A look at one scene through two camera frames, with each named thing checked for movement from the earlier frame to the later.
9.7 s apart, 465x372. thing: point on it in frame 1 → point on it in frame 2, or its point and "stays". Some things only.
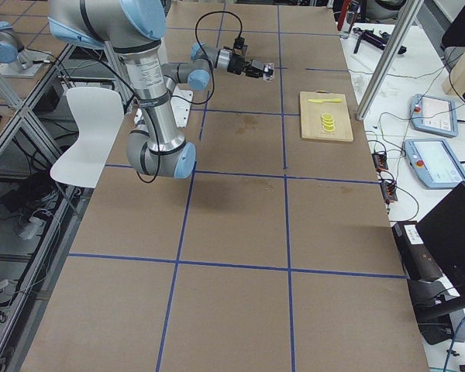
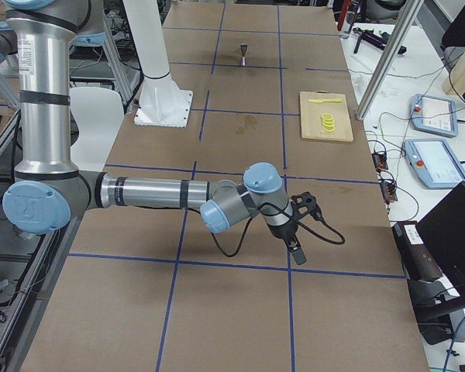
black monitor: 451,231 stays
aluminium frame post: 408,13 stays
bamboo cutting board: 311,113 stays
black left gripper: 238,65 → 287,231
